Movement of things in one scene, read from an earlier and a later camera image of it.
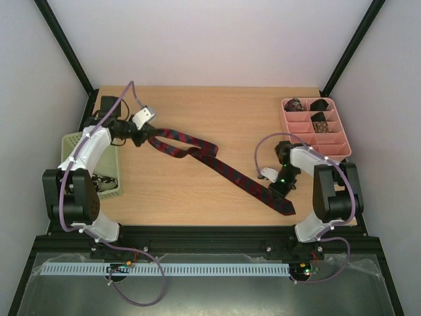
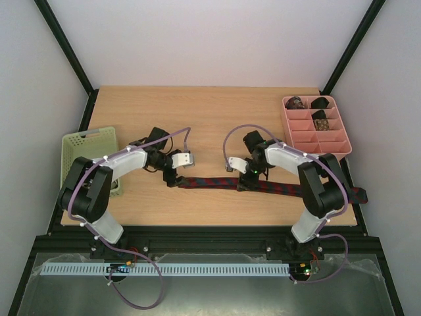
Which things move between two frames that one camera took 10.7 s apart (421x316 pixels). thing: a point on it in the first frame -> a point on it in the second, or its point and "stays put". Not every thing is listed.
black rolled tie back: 320,105 stays put
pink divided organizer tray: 316,122 stays put
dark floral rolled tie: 293,105 stays put
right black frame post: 351,47 stays put
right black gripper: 280,187 -> 248,180
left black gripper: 149,131 -> 168,177
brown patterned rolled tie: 320,126 stays put
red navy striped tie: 202,151 -> 356,195
